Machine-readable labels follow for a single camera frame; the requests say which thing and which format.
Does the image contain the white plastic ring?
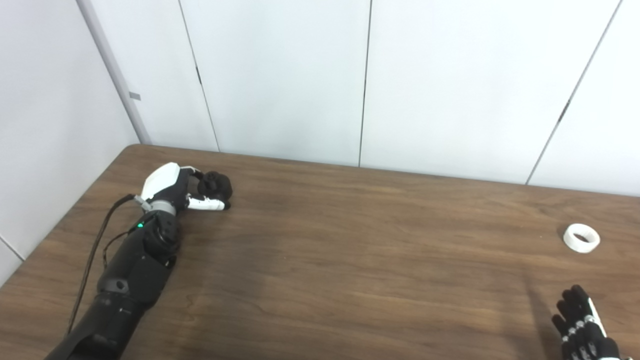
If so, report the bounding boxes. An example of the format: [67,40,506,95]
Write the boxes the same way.
[563,223,601,254]

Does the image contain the round black plastic part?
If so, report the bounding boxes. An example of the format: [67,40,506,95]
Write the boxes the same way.
[197,171,234,201]

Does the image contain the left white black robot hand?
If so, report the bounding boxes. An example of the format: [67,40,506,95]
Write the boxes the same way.
[141,162,232,213]

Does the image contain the grey wall corner trim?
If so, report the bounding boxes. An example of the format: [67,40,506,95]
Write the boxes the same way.
[75,0,152,146]

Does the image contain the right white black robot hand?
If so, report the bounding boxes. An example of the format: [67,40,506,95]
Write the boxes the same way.
[551,285,623,360]

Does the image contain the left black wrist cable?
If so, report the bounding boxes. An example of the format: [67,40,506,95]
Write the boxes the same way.
[66,194,151,336]

